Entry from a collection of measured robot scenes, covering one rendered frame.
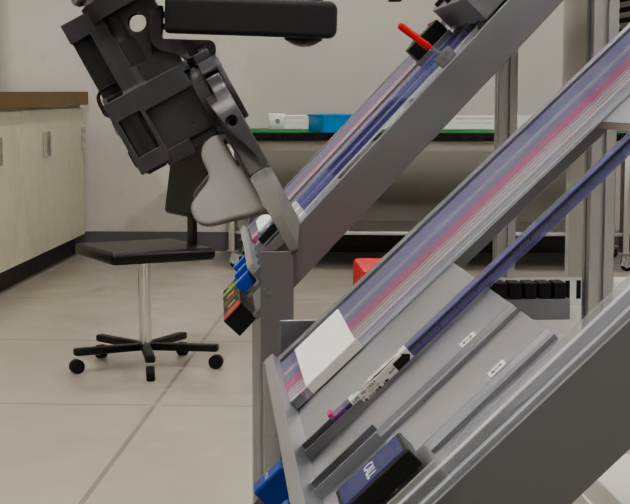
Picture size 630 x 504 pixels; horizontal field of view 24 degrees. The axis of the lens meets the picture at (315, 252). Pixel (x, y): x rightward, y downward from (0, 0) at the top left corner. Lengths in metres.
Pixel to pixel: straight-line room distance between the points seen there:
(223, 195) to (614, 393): 0.28
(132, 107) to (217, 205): 0.09
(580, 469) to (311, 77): 8.32
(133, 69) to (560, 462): 0.38
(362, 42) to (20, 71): 2.15
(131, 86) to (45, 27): 8.38
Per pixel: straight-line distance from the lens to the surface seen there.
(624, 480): 1.48
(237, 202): 0.94
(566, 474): 0.83
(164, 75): 0.96
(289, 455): 1.09
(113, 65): 0.98
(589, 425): 0.83
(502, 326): 1.01
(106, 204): 9.30
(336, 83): 9.10
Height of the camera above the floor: 1.00
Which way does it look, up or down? 6 degrees down
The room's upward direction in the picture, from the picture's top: straight up
